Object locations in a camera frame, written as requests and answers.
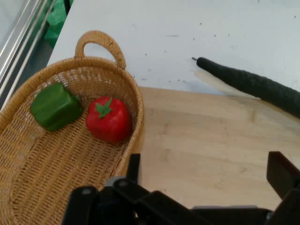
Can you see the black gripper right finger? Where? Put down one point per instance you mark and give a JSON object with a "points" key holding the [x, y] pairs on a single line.
{"points": [[283, 175]]}

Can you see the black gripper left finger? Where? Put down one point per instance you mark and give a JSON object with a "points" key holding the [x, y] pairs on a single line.
{"points": [[133, 168]]}

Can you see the long dark green cucumber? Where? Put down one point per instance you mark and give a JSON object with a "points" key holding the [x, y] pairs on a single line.
{"points": [[253, 84]]}

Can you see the red toy bell pepper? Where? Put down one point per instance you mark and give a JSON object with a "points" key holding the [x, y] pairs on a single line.
{"points": [[110, 126]]}

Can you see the light wooden cutting board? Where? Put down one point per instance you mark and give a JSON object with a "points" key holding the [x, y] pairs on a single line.
{"points": [[199, 140]]}

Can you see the green toy bell pepper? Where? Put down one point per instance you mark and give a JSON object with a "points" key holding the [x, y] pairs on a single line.
{"points": [[56, 105]]}

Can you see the aluminium window rail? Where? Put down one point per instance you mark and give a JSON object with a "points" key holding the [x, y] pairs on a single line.
{"points": [[21, 35]]}

